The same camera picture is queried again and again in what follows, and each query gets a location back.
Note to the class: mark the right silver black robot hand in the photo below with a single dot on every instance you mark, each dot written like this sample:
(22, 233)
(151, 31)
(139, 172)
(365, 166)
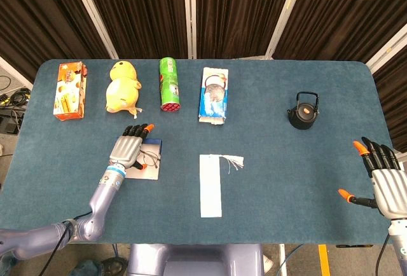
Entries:
(389, 190)

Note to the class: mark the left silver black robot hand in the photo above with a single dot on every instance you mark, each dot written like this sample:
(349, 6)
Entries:
(125, 150)

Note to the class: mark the black wire-frame eyeglasses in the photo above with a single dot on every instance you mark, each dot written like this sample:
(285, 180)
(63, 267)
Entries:
(152, 156)

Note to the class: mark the right lavender robot arm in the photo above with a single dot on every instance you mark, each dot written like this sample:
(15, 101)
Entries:
(400, 244)

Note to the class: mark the left lavender robot arm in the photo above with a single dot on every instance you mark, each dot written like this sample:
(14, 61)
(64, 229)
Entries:
(101, 196)

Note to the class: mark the yellow plush toy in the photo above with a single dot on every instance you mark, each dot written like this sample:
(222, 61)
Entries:
(122, 91)

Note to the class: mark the orange wafer snack box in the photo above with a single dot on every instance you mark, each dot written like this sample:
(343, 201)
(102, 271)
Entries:
(68, 94)

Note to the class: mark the green chips can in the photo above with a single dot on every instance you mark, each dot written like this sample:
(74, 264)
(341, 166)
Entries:
(170, 82)

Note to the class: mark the dark brown curtain panel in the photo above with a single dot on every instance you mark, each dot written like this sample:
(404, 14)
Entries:
(241, 12)
(394, 104)
(35, 18)
(136, 12)
(343, 12)

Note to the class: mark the white bookmark with tassel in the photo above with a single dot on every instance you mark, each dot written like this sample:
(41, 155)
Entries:
(210, 190)

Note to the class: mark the yellow floor tape strip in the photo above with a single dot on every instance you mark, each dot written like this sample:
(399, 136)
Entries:
(323, 260)

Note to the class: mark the blue cookie box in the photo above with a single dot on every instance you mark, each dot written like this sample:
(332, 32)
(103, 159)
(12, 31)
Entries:
(214, 98)

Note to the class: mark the blue felt table cover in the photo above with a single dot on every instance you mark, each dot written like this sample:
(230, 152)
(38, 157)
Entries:
(286, 177)

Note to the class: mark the black kettle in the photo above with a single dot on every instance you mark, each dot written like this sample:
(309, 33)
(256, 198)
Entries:
(302, 118)

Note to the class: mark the white table leg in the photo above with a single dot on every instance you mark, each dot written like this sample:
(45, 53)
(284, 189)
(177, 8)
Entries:
(282, 260)

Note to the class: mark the lavender robot torso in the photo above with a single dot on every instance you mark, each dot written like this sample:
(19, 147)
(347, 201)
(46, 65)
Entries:
(197, 260)

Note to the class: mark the white shoe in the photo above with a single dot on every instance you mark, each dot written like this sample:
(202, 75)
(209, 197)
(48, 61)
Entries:
(268, 264)

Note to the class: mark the white partition post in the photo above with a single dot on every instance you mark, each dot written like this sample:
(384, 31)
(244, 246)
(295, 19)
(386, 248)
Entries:
(190, 12)
(386, 48)
(92, 12)
(14, 72)
(284, 12)

